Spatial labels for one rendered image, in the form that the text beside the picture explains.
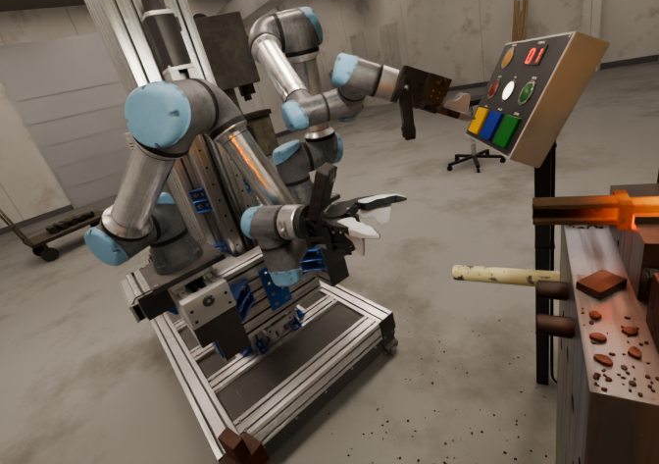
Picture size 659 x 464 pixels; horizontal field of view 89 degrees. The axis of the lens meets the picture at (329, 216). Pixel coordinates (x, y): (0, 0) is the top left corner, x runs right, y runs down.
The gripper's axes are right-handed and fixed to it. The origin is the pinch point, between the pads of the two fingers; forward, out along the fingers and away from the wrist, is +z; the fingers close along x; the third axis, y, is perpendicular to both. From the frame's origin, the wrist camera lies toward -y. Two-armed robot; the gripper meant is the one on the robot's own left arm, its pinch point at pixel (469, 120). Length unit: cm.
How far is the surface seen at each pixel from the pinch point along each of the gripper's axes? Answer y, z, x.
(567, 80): 13.5, 13.9, -6.9
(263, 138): -176, -174, 627
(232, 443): -24, -32, -72
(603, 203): -3.4, 3.7, -46.5
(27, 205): -416, -586, 503
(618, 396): -17, 0, -65
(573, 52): 18.7, 12.1, -6.9
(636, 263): -8, 7, -52
